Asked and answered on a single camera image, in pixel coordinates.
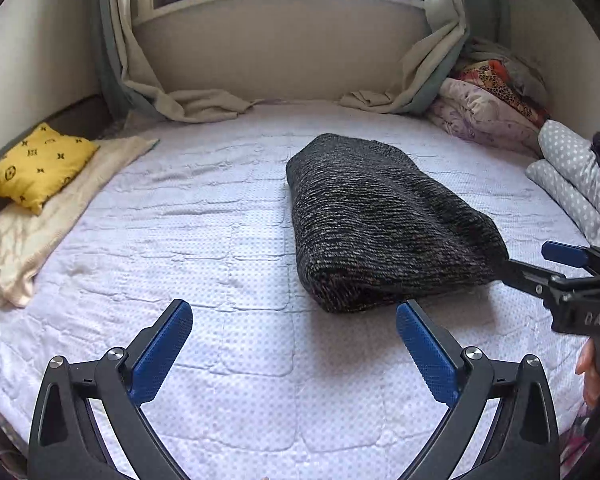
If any right beige green curtain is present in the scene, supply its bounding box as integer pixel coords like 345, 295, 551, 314
339, 0, 510, 115

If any grey folded cloth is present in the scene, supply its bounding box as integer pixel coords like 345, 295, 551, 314
454, 37, 548, 104

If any left beige green curtain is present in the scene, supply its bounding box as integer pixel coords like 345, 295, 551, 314
93, 0, 253, 124

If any person right hand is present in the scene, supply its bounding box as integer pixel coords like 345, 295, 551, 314
576, 339, 600, 408

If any dark bed headboard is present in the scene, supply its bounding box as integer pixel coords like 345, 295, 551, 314
0, 94, 114, 231

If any yellow patterned cushion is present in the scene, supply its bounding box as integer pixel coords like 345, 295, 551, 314
0, 122, 99, 216

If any cream blanket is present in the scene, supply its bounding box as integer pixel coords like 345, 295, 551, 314
0, 136, 159, 308

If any black grey knit zip jacket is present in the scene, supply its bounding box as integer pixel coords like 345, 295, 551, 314
286, 133, 508, 313

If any grey polka dot duvet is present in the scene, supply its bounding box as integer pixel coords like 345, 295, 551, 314
526, 120, 600, 247

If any orange leopard print cloth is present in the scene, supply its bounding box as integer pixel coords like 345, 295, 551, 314
453, 60, 550, 128

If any beige green curtain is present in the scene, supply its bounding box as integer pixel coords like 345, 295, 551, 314
339, 0, 510, 115
93, 0, 253, 124

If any white dotted bed quilt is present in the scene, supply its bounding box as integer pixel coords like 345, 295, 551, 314
0, 103, 583, 479

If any purple floral folded quilt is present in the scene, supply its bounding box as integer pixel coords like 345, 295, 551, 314
425, 78, 542, 158

